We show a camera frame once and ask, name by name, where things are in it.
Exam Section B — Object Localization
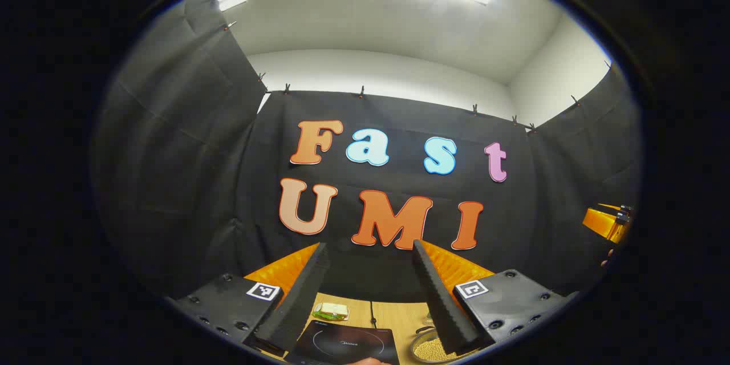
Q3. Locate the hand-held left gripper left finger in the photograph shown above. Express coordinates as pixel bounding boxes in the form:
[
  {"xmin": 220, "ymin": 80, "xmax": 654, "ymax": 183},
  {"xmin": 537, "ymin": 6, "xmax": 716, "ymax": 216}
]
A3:
[{"xmin": 164, "ymin": 242, "xmax": 331, "ymax": 358}]

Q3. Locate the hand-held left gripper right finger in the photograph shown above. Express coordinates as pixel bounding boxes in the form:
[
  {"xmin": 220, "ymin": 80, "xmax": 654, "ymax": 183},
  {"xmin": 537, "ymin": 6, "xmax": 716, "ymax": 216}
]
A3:
[{"xmin": 412, "ymin": 238, "xmax": 580, "ymax": 356}]

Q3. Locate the stainless steel pot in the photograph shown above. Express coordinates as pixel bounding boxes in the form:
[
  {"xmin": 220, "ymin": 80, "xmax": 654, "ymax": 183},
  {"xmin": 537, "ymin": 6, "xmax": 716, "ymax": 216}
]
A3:
[{"xmin": 409, "ymin": 325, "xmax": 485, "ymax": 364}]

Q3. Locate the black induction cooktop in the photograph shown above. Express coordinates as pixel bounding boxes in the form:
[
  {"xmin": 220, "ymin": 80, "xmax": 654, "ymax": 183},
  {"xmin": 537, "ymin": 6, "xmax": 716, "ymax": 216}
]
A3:
[{"xmin": 285, "ymin": 319, "xmax": 400, "ymax": 365}]

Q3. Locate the sandwich with lettuce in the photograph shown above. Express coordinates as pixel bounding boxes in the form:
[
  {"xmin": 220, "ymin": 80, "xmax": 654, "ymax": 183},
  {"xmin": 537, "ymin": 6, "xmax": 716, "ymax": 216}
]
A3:
[{"xmin": 311, "ymin": 302, "xmax": 350, "ymax": 321}]

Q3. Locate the pile of soybeans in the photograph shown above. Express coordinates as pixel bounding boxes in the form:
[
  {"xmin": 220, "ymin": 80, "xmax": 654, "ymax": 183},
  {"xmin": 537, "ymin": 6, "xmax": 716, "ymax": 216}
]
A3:
[{"xmin": 413, "ymin": 336, "xmax": 460, "ymax": 362}]

